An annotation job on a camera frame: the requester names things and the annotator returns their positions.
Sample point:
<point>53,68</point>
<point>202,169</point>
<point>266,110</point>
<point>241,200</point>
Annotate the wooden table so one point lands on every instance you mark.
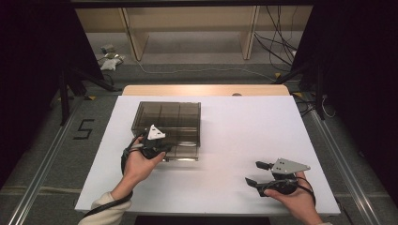
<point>187,90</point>

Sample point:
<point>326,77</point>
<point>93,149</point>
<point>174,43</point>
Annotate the white table board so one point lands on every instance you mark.
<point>244,131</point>

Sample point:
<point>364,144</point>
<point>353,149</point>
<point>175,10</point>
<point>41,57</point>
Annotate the person's left hand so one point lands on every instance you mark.
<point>140,168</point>

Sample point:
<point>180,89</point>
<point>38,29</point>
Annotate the white crumpled bag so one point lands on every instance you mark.
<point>110,64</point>

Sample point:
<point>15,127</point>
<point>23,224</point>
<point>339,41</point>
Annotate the aluminium floor rail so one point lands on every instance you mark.
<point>40,168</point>
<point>344,162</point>

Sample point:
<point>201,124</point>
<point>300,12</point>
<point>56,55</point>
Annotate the smoky transparent drawer box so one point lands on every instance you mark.
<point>175,118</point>

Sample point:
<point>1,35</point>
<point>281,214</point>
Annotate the light wooden shelf unit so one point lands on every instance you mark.
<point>187,18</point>

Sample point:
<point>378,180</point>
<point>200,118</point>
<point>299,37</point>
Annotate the small grey box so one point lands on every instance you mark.
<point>107,48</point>

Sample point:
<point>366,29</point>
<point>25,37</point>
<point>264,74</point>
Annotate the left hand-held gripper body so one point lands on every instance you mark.
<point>155,137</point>

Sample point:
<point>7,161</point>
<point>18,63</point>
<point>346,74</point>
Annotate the black metal stand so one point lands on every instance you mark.
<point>65,100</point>
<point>318,93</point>

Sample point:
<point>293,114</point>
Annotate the black curtain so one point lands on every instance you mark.
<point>359,78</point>
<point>34,78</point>

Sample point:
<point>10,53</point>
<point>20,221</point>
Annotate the person's right hand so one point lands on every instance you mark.
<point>297,203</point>

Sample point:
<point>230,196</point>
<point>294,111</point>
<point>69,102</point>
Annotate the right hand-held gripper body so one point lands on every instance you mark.
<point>289,166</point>

